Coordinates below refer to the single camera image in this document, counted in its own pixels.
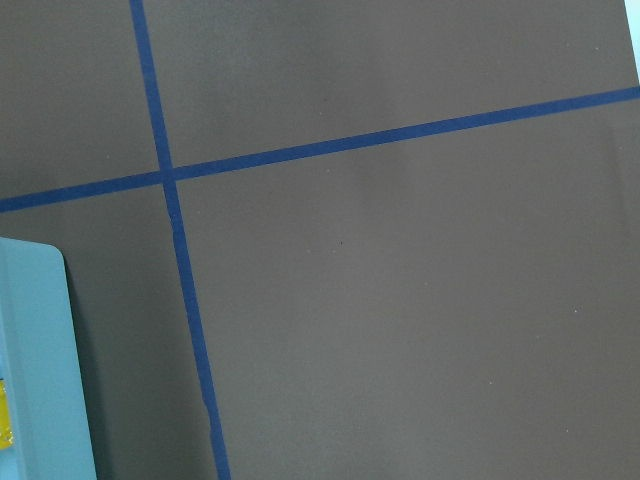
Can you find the yellow beetle toy car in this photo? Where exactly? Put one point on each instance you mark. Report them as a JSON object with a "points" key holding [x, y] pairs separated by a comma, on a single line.
{"points": [[6, 434]]}

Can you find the light blue plastic bin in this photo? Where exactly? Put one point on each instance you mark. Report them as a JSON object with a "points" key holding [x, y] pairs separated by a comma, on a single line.
{"points": [[40, 368]]}

